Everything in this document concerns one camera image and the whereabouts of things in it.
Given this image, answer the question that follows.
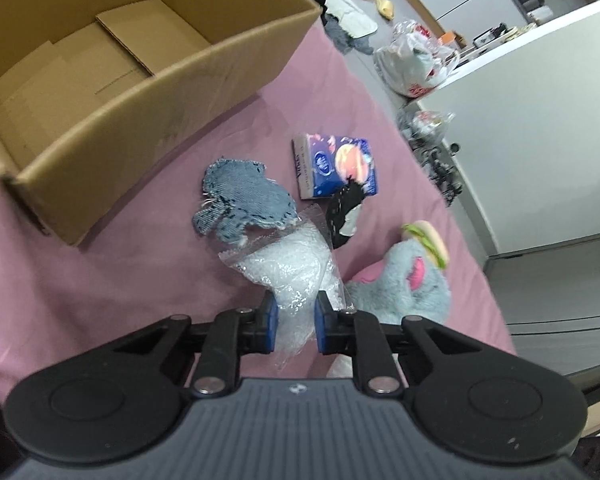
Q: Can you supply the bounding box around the grey plush toy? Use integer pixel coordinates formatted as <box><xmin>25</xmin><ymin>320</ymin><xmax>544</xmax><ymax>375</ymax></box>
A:
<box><xmin>346</xmin><ymin>240</ymin><xmax>452</xmax><ymax>324</ymax></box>

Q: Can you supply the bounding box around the clear plastic bag white filling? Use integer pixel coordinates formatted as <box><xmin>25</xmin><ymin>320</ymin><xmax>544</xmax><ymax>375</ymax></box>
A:
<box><xmin>220</xmin><ymin>205</ymin><xmax>348</xmax><ymax>370</ymax></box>

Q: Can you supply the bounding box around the black white patch coaster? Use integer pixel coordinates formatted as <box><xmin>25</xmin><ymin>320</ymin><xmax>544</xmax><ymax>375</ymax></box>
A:
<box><xmin>325</xmin><ymin>178</ymin><xmax>366</xmax><ymax>249</ymax></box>

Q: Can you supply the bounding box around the blue denim patch coaster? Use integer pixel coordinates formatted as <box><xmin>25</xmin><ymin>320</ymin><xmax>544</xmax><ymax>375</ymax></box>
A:
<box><xmin>192</xmin><ymin>158</ymin><xmax>298</xmax><ymax>246</ymax></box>

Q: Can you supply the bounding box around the blue tissue pack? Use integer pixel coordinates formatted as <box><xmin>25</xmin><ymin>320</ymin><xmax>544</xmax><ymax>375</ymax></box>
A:
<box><xmin>292</xmin><ymin>133</ymin><xmax>378</xmax><ymax>200</ymax></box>

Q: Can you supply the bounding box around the grey sneaker pair left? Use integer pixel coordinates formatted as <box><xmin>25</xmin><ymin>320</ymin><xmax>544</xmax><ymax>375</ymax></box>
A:
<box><xmin>410</xmin><ymin>142</ymin><xmax>464</xmax><ymax>207</ymax></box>

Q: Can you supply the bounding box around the pink bed sheet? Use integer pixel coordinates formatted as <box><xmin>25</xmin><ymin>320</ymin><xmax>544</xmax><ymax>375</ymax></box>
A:
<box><xmin>0</xmin><ymin>26</ymin><xmax>514</xmax><ymax>399</ymax></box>

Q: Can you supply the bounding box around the clear plastic trash bag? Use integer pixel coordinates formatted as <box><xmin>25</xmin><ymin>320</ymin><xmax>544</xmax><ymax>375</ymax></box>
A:
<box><xmin>396</xmin><ymin>107</ymin><xmax>455</xmax><ymax>145</ymax></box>

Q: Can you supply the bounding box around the white red plastic bag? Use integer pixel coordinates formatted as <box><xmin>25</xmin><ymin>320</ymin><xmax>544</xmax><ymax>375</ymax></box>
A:
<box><xmin>373</xmin><ymin>20</ymin><xmax>460</xmax><ymax>100</ymax></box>

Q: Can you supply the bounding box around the brown cardboard box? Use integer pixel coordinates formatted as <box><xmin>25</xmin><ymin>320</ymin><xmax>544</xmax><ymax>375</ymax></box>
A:
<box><xmin>0</xmin><ymin>0</ymin><xmax>320</xmax><ymax>246</ymax></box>

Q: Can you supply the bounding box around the white floor mat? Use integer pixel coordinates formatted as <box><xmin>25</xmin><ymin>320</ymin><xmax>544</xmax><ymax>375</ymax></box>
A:
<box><xmin>326</xmin><ymin>0</ymin><xmax>378</xmax><ymax>39</ymax></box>

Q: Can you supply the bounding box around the yellow slipper right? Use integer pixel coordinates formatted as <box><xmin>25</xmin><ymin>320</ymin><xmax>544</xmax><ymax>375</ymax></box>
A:
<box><xmin>375</xmin><ymin>0</ymin><xmax>396</xmax><ymax>22</ymax></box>

